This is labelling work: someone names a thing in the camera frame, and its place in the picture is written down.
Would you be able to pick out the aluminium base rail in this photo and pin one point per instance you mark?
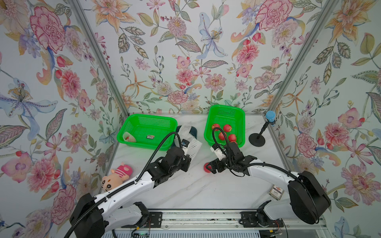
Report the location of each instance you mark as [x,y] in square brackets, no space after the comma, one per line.
[219,219]

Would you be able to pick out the pink plush toy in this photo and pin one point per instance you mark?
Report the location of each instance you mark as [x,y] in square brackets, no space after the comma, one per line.
[117,177]

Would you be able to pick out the white foam net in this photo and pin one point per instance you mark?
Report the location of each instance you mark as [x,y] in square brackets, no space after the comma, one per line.
[187,137]
[193,148]

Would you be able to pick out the right green plastic basket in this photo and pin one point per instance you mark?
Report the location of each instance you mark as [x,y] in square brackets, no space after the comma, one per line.
[226,115]

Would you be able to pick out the green plastic basket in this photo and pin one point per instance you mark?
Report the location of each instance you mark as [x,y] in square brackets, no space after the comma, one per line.
[226,115]
[140,126]

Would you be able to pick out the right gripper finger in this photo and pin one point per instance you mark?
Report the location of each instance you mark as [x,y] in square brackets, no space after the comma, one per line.
[221,163]
[215,169]

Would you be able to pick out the blue microphone on black stand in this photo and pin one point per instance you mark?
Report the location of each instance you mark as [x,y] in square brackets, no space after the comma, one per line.
[257,139]

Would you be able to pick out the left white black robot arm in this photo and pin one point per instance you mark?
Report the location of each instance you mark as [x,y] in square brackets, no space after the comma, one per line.
[94,216]

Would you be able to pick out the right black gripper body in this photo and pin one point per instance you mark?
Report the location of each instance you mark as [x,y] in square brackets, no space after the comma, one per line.
[231,163]

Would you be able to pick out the left green plastic basket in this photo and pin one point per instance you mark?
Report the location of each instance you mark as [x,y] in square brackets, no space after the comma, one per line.
[140,126]

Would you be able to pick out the dark teal plastic bin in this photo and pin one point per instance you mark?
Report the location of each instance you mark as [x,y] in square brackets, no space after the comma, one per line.
[193,129]

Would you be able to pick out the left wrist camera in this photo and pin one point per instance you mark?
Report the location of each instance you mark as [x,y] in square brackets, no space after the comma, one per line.
[185,144]

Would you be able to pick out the small framed card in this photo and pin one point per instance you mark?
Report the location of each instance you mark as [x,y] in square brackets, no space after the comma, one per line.
[276,192]

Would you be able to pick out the red apple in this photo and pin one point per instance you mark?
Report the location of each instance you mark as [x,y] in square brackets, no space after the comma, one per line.
[221,136]
[215,126]

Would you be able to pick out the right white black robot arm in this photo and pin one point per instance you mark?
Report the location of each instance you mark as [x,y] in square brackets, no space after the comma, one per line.
[307,200]

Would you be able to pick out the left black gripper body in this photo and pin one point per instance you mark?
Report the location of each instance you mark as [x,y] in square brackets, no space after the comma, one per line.
[183,163]

